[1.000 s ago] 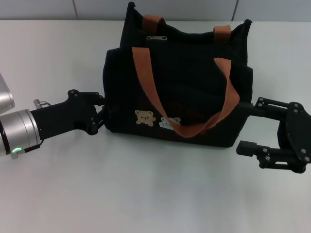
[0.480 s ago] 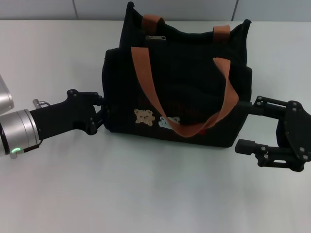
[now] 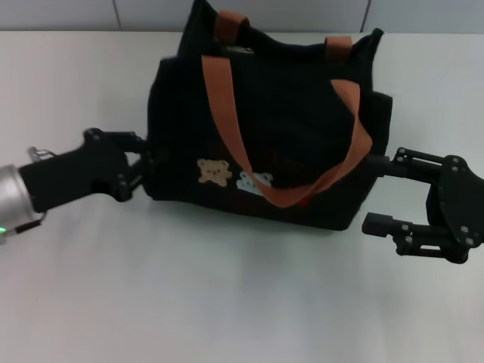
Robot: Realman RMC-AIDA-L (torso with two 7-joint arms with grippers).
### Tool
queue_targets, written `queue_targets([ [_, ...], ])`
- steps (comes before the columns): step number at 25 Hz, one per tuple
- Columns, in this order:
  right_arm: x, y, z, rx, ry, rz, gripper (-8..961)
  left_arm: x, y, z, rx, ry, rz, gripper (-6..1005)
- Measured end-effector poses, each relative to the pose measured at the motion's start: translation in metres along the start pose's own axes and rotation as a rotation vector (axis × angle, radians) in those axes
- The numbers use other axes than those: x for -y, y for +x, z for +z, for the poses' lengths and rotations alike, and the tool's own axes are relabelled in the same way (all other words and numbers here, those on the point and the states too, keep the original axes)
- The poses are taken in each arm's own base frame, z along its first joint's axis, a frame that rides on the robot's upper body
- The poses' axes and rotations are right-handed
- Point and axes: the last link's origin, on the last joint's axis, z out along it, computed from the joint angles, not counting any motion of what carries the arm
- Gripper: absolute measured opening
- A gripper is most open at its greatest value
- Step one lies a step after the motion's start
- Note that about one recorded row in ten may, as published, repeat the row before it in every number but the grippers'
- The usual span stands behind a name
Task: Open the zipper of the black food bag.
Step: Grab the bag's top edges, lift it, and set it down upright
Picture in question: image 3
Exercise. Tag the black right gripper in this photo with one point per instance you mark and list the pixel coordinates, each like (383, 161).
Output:
(455, 204)

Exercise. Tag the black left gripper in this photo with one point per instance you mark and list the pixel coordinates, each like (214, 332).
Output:
(75, 174)

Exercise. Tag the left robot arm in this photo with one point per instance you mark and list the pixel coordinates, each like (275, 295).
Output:
(11, 196)

